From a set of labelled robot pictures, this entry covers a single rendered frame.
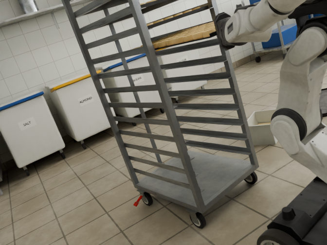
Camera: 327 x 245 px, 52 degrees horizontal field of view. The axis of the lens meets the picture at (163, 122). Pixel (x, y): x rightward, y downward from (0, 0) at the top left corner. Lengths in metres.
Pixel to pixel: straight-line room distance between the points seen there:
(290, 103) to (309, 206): 0.45
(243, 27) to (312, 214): 0.83
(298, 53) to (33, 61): 3.51
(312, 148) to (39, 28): 3.57
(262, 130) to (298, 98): 1.23
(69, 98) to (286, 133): 2.73
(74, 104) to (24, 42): 1.04
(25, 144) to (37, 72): 1.01
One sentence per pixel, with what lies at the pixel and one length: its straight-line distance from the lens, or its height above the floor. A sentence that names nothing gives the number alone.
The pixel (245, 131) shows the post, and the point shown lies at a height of 0.36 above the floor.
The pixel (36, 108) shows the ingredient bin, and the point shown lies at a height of 0.63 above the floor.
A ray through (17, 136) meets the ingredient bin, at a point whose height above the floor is 0.44.
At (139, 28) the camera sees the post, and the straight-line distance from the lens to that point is 1.45.
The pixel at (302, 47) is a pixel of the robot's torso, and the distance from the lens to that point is 1.16.
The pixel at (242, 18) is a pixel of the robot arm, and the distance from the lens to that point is 0.93.
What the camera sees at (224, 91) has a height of 0.60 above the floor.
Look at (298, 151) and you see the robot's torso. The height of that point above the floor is 0.46.
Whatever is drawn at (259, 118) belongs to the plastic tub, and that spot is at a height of 0.09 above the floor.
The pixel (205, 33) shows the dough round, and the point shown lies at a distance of 1.26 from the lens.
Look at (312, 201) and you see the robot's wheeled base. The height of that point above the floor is 0.19.
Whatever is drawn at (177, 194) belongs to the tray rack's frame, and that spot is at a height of 0.15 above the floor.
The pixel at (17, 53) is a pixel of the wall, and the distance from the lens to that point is 4.27.
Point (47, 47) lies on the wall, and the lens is 4.31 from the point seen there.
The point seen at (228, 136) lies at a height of 0.32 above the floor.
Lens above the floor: 1.06
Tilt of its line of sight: 17 degrees down
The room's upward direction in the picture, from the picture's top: 19 degrees counter-clockwise
